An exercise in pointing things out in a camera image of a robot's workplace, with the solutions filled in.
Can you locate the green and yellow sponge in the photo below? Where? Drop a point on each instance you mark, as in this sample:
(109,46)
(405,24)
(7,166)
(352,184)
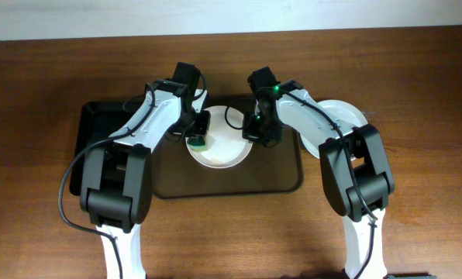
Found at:
(197,143)

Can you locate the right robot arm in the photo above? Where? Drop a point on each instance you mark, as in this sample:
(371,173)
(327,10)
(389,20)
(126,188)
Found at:
(356,176)

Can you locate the brown plastic serving tray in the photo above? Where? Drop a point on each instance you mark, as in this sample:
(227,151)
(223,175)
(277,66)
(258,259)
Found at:
(265,170)

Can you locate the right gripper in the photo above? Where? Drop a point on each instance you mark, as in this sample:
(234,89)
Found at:
(258,130)

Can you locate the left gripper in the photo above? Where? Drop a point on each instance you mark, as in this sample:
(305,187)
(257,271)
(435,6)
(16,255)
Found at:
(199,126)

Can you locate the black rectangular water tray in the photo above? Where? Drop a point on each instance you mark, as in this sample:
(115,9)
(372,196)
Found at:
(99,120)

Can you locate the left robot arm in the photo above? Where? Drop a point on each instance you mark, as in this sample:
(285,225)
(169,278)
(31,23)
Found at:
(116,186)

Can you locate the white plate top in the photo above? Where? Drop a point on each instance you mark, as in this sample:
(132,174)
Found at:
(226,146)

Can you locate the white plate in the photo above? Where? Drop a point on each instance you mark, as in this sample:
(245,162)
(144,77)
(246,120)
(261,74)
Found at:
(226,146)
(339,111)

